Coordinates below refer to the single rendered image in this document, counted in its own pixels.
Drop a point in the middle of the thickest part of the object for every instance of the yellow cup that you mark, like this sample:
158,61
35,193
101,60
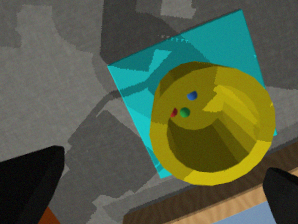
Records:
229,129

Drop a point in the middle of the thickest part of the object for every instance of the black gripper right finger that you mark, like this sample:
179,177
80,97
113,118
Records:
281,191

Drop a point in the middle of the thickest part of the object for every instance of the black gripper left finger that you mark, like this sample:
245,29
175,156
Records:
27,184

